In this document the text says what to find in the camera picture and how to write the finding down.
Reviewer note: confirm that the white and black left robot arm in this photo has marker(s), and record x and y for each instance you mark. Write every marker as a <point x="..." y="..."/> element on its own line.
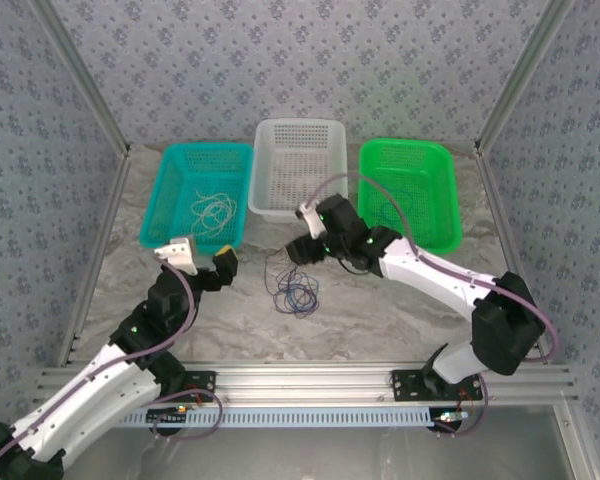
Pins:
<point x="105" y="400"/>

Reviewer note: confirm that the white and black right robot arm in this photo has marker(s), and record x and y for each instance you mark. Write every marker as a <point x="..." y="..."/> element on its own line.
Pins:
<point x="440" y="287"/>

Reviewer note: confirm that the teal plastic basket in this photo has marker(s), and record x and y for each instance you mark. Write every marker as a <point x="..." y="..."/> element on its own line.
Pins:
<point x="175" y="175"/>

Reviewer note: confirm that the white plastic basket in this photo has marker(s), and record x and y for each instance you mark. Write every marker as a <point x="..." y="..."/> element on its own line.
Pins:
<point x="280" y="150"/>

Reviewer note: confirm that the green plastic basket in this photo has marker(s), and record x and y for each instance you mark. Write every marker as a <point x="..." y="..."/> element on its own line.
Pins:
<point x="430" y="165"/>

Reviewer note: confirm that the small circuit board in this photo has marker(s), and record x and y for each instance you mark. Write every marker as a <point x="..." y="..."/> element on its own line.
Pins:
<point x="167" y="415"/>
<point x="450" y="416"/>

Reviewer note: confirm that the grey metal front panel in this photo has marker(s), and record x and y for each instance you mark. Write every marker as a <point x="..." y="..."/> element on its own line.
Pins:
<point x="300" y="455"/>

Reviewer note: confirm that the aluminium side rail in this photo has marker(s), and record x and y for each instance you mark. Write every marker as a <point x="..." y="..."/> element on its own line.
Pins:
<point x="95" y="255"/>
<point x="505" y="220"/>

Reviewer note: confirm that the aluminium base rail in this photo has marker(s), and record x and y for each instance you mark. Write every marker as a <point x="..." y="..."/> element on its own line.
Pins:
<point x="300" y="382"/>

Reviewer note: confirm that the aluminium corner post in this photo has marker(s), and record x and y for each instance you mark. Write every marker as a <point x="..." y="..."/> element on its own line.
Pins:
<point x="89" y="85"/>
<point x="521" y="75"/>

